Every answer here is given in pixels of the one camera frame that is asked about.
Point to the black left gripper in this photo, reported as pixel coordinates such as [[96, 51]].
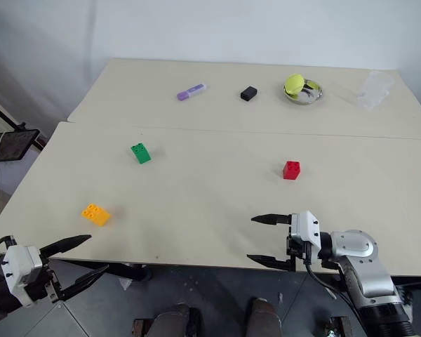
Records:
[[43, 284]]

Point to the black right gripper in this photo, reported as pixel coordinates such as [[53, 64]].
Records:
[[296, 251]]

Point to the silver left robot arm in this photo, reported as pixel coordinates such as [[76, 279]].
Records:
[[0, 296]]

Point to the orange toy brick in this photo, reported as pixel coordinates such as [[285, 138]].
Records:
[[96, 214]]

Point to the red toy brick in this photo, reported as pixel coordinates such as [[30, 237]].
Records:
[[291, 170]]

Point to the dark rounded shape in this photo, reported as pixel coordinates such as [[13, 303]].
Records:
[[263, 317], [172, 321]]

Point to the green toy brick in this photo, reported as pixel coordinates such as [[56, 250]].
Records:
[[142, 153]]

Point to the black tablet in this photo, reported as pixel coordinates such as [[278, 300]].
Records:
[[10, 145]]

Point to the small black box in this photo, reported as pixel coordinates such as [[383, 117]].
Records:
[[249, 93]]

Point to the shiny metal bowl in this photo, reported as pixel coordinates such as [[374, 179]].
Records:
[[307, 95]]

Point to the yellow-green tennis ball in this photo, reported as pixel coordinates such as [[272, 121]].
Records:
[[294, 84]]

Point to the purple highlighter pen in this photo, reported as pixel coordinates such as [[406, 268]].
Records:
[[193, 91]]

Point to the clear plastic bag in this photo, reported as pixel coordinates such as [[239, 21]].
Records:
[[373, 91]]

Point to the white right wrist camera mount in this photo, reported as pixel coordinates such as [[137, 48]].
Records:
[[307, 228]]

